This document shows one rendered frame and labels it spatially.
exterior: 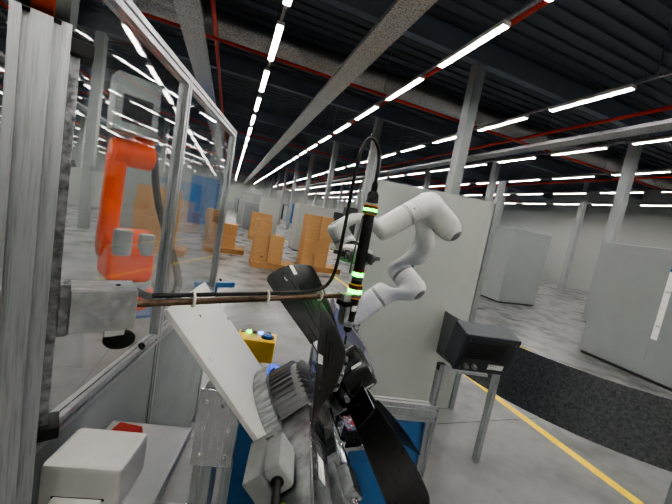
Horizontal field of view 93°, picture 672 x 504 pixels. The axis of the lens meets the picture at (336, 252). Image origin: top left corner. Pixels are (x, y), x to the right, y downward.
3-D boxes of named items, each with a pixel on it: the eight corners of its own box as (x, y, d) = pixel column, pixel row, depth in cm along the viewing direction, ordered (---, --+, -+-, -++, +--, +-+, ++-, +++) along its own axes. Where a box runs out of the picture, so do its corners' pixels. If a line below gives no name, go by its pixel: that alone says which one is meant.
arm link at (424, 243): (398, 295, 162) (380, 272, 171) (415, 289, 167) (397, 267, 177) (441, 219, 128) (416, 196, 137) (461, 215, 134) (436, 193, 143)
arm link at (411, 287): (373, 292, 172) (409, 267, 172) (393, 320, 161) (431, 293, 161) (368, 284, 162) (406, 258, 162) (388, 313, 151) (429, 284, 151)
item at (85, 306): (55, 340, 49) (60, 287, 48) (55, 323, 54) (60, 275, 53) (133, 333, 56) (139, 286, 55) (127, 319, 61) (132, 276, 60)
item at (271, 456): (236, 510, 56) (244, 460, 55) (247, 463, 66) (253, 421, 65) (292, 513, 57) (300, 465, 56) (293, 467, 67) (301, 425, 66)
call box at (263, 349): (230, 362, 127) (234, 337, 125) (236, 351, 136) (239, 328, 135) (271, 367, 129) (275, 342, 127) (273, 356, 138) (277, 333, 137)
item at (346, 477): (352, 506, 64) (343, 497, 62) (344, 476, 69) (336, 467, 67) (363, 499, 64) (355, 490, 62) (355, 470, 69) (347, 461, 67)
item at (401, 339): (331, 396, 291) (376, 154, 268) (330, 393, 295) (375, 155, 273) (453, 409, 306) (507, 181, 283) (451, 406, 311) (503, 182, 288)
